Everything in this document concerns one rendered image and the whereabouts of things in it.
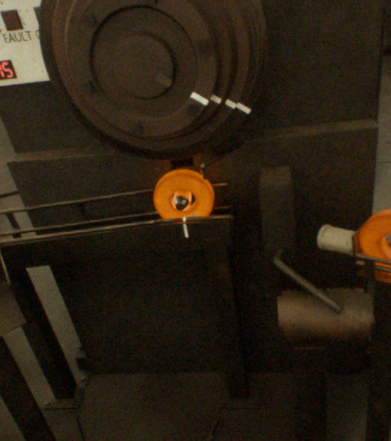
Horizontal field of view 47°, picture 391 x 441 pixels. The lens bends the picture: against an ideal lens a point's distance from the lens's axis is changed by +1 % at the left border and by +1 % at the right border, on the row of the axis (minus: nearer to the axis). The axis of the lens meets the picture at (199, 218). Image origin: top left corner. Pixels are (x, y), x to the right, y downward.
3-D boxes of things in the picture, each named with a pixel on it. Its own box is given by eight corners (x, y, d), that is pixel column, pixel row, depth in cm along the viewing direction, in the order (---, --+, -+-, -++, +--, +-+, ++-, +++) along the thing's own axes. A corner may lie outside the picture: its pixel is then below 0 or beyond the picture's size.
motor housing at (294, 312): (286, 408, 145) (276, 279, 116) (358, 410, 141) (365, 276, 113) (288, 449, 134) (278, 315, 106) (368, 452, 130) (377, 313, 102)
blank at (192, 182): (143, 184, 116) (141, 190, 113) (194, 158, 111) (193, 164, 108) (175, 228, 123) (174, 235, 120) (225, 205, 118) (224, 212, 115)
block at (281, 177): (264, 241, 127) (257, 164, 114) (293, 239, 126) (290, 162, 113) (265, 264, 118) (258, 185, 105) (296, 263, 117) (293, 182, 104)
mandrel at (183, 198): (183, 182, 126) (179, 168, 124) (198, 180, 125) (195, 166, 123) (173, 214, 112) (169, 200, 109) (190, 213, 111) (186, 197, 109)
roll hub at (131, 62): (108, -55, 80) (245, 30, 85) (61, 87, 94) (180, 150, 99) (98, -53, 75) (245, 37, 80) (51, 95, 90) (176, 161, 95)
